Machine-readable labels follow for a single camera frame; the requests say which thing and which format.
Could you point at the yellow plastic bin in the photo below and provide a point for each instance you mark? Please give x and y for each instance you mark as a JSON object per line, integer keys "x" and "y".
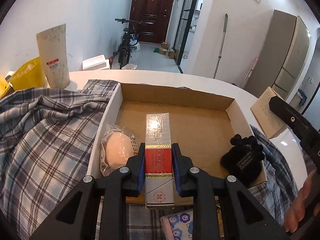
{"x": 29, "y": 75}

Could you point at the black framed glass door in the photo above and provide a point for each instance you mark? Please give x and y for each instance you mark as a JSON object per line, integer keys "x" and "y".
{"x": 186, "y": 28}

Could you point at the white plastic bag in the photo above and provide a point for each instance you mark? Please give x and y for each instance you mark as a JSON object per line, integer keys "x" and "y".
{"x": 134, "y": 44}

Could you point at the beige square box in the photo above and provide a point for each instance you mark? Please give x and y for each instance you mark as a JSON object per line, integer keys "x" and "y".
{"x": 270, "y": 123}

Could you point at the white foam box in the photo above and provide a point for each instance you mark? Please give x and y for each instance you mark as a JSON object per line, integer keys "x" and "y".
{"x": 96, "y": 63}

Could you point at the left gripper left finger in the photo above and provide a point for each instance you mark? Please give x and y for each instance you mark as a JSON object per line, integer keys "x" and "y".
{"x": 96, "y": 208}

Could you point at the yellow packaging bag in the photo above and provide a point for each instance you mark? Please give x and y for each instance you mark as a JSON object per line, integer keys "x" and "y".
{"x": 5, "y": 87}

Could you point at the floral tissue pack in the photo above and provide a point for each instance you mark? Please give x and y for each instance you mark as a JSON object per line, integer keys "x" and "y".
{"x": 178, "y": 226}

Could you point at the black bicycle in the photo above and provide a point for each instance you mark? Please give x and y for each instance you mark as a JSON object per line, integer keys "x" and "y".
{"x": 124, "y": 52}

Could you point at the grey mop handle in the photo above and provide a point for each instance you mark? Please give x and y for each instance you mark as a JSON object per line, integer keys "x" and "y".
{"x": 222, "y": 44}

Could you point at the cardboard boxes on floor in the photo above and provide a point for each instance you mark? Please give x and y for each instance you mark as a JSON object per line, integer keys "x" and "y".
{"x": 164, "y": 49}

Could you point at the person's right hand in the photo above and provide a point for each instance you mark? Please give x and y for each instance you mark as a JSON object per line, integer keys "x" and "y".
{"x": 296, "y": 211}

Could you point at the pink broom handle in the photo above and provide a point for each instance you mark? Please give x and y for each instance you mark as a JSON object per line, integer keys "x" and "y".
{"x": 249, "y": 73}

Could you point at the black knit glove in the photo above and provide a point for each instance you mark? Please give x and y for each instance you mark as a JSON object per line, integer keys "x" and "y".
{"x": 244, "y": 159}

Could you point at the beige refrigerator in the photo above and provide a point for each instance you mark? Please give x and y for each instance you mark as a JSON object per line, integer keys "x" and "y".
{"x": 282, "y": 57}

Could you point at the dark red entrance door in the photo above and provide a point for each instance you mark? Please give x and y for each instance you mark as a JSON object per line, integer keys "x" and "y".
{"x": 155, "y": 16}

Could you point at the open cardboard box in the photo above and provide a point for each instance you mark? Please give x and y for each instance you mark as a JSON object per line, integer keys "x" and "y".
{"x": 202, "y": 124}

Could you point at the beige round puff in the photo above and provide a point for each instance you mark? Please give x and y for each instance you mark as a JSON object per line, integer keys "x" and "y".
{"x": 117, "y": 145}

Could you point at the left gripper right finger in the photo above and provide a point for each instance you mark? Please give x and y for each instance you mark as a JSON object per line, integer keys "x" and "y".
{"x": 222, "y": 204}

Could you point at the blue plaid shirt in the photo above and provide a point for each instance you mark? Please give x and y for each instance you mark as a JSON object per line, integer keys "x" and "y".
{"x": 47, "y": 136}

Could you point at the red silver cigarette carton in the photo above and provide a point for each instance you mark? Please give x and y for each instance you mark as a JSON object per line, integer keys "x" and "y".
{"x": 159, "y": 179}

